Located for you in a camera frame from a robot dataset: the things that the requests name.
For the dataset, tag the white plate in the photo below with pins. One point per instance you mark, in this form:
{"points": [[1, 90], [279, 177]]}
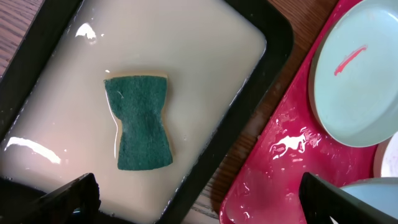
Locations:
{"points": [[386, 156]]}

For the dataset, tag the light blue plate front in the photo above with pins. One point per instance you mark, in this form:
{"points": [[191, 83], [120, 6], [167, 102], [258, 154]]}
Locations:
{"points": [[380, 193]]}

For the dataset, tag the light blue plate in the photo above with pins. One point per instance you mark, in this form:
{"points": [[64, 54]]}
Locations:
{"points": [[354, 83], [380, 193]]}

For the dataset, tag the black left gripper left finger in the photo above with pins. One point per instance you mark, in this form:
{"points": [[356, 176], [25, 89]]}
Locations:
{"points": [[22, 204]]}

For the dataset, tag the green yellow sponge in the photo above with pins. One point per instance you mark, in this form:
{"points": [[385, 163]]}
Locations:
{"points": [[136, 103]]}

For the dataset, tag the black tray with soapy water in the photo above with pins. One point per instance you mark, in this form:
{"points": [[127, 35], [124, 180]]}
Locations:
{"points": [[220, 58]]}

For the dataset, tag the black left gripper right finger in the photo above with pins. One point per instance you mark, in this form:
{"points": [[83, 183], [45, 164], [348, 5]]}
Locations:
{"points": [[322, 202]]}

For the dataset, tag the light blue plate rear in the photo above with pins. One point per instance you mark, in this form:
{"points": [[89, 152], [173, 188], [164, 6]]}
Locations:
{"points": [[354, 83]]}

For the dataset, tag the red plastic tray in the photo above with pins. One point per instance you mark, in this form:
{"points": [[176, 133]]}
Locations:
{"points": [[293, 142]]}

